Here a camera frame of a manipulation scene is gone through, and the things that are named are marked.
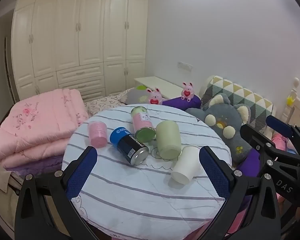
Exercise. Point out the white wall socket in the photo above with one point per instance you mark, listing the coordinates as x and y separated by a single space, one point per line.
185 65

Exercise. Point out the pink cup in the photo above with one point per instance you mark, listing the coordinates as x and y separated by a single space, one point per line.
97 133

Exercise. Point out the purple pillow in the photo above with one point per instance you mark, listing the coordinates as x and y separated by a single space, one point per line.
182 102

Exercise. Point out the pink bunny toy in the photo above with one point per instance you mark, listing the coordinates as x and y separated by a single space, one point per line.
155 97
187 92

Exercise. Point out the heart printed bed sheet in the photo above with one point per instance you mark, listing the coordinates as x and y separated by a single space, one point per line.
102 103

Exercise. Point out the pink can with green lid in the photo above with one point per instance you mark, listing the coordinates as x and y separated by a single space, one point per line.
141 122

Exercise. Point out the triangle patterned cushion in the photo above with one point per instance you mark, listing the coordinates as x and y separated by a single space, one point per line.
240 92

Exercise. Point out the white cup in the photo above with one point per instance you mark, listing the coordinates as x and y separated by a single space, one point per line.
183 166

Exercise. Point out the blue and black can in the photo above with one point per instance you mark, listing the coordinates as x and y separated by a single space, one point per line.
127 143

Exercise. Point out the yellow crown sticker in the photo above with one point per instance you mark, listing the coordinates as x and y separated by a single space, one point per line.
291 100

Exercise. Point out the pink floral quilt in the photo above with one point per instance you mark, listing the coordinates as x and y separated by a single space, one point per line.
37 125

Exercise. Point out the grey pillow with green patch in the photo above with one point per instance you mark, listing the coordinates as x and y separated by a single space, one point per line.
136 95

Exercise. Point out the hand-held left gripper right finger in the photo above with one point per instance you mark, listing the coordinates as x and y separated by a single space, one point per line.
215 175

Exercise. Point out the purple cloth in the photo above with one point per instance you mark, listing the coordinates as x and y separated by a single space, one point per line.
248 165

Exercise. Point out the beige garment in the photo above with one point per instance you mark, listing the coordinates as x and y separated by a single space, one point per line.
0 187

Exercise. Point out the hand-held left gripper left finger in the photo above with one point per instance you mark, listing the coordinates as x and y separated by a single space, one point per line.
81 173

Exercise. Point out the striped white tablecloth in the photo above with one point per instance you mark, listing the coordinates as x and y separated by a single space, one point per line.
140 200

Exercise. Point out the pale green cup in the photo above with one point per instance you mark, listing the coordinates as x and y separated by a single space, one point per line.
167 137

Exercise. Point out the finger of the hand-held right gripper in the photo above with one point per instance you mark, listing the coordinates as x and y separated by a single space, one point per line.
280 126
255 136

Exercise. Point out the cream wardrobe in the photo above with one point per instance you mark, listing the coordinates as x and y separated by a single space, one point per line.
77 35

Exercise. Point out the grey plush toy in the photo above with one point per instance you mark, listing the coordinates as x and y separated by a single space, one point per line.
222 115

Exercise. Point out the purple blanket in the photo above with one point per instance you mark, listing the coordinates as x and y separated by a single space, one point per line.
37 167

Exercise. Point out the white bedside bench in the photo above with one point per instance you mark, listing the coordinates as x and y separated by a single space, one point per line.
160 85

